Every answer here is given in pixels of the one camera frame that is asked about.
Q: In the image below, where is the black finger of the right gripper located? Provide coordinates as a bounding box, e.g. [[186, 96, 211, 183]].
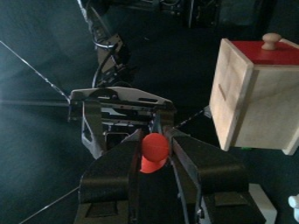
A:
[[79, 100, 108, 160], [149, 106, 175, 137]]

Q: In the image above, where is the red toy ketchup bottle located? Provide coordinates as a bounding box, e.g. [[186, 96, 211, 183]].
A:
[[139, 132, 173, 175]]

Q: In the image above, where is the pale white toy piece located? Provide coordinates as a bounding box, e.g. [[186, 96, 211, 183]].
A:
[[287, 193, 299, 223]]

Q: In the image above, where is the light wooden box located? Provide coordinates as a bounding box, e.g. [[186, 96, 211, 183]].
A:
[[209, 38, 299, 157]]

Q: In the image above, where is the dark background gear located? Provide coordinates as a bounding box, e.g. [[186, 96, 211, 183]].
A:
[[108, 0, 282, 30]]

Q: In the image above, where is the thin silver wire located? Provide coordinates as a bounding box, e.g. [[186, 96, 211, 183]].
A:
[[0, 39, 72, 102], [18, 186, 80, 224]]

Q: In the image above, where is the red lid with wooden knob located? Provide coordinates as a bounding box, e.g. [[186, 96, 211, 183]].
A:
[[231, 32, 299, 67]]

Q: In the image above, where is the white flat block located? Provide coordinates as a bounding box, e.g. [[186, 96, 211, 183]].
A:
[[247, 183, 278, 224]]

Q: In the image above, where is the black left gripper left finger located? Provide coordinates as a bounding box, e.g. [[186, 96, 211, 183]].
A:
[[72, 129, 145, 224]]

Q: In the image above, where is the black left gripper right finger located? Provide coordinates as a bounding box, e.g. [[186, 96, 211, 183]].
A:
[[166, 127, 267, 224]]

